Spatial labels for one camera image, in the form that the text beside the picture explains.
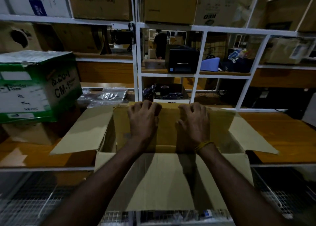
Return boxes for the person's left hand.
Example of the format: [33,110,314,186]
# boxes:
[127,100,162,147]

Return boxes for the person's right hand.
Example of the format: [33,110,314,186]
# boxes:
[175,102,211,151]

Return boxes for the brown cardboard box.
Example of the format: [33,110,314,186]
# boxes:
[50,102,279,212]

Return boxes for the person's right forearm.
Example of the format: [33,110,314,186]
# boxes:
[197,143,288,226]

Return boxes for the person's left forearm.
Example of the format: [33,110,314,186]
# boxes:
[41,138,148,226]

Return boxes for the small open box of tape rolls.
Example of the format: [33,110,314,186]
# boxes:
[153,83,190,104]

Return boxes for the yellow thread wristband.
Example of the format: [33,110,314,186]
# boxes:
[194,141,215,153]

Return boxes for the clear plastic bags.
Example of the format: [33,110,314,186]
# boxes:
[78,87,128,108]

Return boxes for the black label printer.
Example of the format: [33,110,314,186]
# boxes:
[165,45,199,74]

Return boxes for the blue and white tape dispenser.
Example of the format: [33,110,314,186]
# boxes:
[200,55,221,72]

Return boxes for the white metal shelving rack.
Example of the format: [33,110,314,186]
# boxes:
[0,0,316,172]

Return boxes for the dark bag with white print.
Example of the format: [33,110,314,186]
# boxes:
[221,48,255,73]

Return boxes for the plain brown carton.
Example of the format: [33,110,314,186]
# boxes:
[144,0,200,25]

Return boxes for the green and white cardboard box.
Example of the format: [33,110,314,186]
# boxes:
[0,50,83,124]

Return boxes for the brown carton with black print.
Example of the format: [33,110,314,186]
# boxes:
[67,0,132,21]

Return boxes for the plain brown box under green box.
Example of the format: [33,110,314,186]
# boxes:
[2,121,65,145]

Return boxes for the pale carton with dark logo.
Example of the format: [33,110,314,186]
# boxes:
[195,0,241,27]

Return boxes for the brown carton with white label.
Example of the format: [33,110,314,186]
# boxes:
[262,37,314,65]

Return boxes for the brown carton with round hole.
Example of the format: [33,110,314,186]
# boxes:
[0,21,42,53]

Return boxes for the white carton with blue label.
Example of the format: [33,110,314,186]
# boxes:
[0,0,72,18]

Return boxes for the large brown carton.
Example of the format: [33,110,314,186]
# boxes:
[248,0,316,33]

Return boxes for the wire mesh basket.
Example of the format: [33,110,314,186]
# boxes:
[0,172,97,226]

